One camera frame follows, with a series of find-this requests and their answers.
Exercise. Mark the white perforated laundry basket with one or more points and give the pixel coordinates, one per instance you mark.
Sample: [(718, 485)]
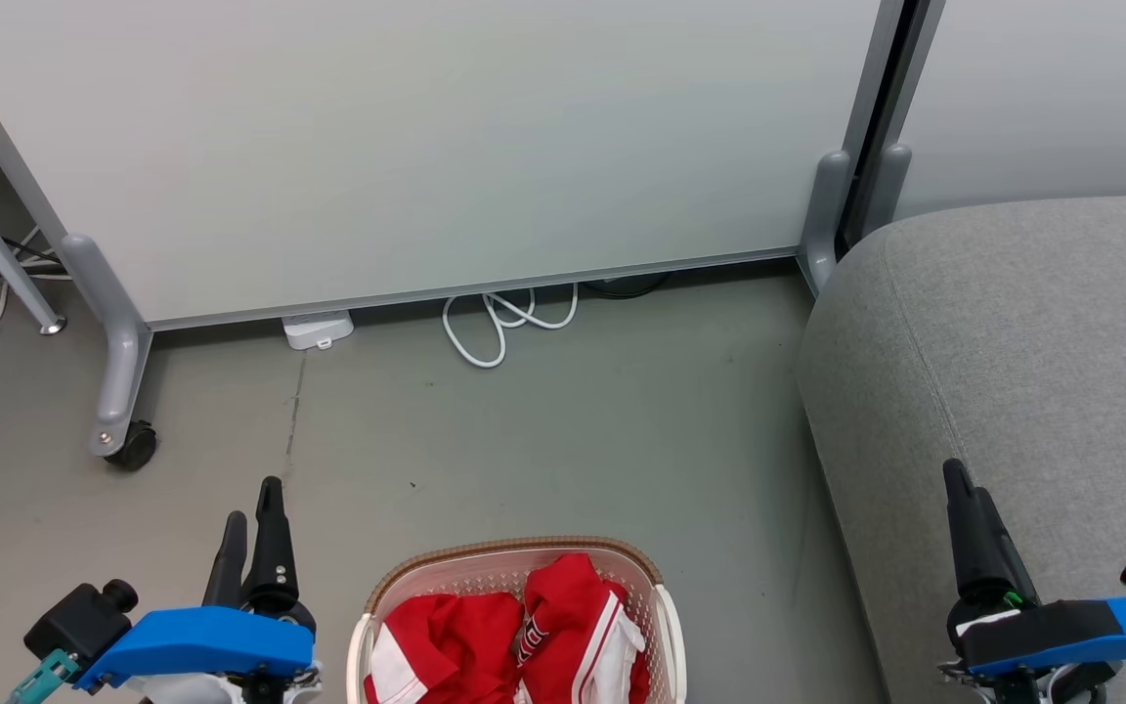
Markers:
[(485, 572)]

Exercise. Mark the black caster wheel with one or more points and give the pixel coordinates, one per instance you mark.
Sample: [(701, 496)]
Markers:
[(136, 447)]

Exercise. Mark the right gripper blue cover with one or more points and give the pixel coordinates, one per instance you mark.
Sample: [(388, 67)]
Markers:
[(1061, 636)]

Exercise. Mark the large white partition panel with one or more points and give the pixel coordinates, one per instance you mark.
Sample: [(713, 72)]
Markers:
[(426, 147)]

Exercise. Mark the short grey partition foot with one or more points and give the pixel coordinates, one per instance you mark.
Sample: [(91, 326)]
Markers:
[(825, 215), (887, 191)]

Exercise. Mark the long grey partition foot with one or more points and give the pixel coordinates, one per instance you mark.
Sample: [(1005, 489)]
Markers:
[(113, 332)]

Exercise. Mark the teal left camera connector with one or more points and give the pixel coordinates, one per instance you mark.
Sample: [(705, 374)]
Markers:
[(40, 678)]

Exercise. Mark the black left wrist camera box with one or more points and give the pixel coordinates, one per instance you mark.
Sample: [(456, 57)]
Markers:
[(79, 616)]

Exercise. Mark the white power adapter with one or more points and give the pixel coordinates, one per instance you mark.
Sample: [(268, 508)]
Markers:
[(317, 329)]

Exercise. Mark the red garment with white stripes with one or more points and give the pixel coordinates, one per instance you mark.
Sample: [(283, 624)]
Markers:
[(573, 626)]

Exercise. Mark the grey fabric sofa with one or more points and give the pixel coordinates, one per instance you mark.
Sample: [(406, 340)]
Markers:
[(1032, 342)]

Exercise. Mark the narrow white partition panel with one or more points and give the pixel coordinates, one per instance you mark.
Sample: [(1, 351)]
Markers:
[(1042, 88)]

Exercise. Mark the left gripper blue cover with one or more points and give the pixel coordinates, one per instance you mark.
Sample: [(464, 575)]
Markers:
[(201, 640)]

